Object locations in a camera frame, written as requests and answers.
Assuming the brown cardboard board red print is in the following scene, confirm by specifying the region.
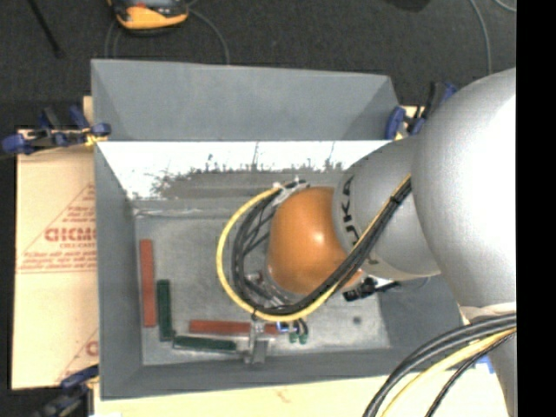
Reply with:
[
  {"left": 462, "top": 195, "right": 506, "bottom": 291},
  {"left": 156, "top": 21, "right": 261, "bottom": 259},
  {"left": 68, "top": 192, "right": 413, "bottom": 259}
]
[{"left": 10, "top": 138, "right": 102, "bottom": 391}]

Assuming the black cylinder on white bracket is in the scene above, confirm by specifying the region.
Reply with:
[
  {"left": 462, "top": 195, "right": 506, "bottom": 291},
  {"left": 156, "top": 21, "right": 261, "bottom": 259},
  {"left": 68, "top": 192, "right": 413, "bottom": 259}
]
[{"left": 341, "top": 275, "right": 401, "bottom": 302}]

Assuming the dark green flat block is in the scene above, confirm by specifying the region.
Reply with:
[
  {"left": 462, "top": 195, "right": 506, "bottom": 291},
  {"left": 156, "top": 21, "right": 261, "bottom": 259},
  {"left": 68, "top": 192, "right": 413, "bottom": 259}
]
[
  {"left": 172, "top": 334, "right": 238, "bottom": 354},
  {"left": 156, "top": 279, "right": 175, "bottom": 343}
]

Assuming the grey metal bin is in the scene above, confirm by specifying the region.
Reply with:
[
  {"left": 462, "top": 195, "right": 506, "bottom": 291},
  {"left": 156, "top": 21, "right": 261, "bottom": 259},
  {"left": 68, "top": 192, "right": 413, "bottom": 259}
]
[{"left": 89, "top": 58, "right": 464, "bottom": 400}]

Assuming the red-brown flat block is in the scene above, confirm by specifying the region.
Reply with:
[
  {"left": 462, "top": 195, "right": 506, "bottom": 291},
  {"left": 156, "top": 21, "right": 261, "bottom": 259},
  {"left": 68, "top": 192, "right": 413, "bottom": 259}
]
[
  {"left": 139, "top": 238, "right": 158, "bottom": 328},
  {"left": 188, "top": 319, "right": 281, "bottom": 336}
]

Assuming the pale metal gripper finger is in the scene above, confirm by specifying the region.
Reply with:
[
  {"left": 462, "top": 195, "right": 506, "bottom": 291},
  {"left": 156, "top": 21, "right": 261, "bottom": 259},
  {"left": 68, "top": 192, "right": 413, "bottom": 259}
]
[
  {"left": 256, "top": 334, "right": 272, "bottom": 364},
  {"left": 237, "top": 324, "right": 259, "bottom": 365}
]

